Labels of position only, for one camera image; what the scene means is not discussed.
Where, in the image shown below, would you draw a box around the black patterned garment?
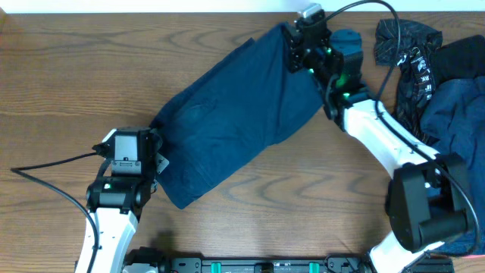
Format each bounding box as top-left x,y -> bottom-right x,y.
374,19 -> 443,146

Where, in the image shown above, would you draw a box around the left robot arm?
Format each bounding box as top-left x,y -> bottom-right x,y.
75,127 -> 168,272

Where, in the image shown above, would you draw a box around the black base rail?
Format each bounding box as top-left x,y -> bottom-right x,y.
124,248 -> 455,273

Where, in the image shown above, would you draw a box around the navy blue shorts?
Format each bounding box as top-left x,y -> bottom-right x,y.
149,23 -> 322,209

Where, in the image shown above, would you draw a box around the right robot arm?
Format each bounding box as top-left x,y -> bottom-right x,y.
283,11 -> 480,272

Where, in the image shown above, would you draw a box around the plain black garment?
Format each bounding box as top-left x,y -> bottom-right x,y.
430,35 -> 484,86

